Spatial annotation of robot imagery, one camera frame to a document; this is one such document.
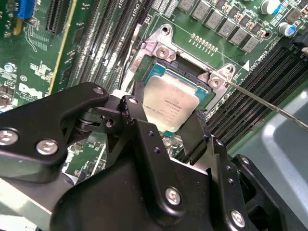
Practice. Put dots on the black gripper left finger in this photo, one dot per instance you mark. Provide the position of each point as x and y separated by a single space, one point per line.
43 120

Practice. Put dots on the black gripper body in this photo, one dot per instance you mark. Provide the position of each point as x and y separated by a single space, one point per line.
115 204

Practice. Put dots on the metal locking lever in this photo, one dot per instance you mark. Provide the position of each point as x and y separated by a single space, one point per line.
264 105

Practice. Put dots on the silver CPU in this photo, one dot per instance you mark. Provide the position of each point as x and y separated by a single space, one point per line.
173 96

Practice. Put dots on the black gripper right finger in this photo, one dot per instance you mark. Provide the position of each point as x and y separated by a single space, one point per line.
228 192

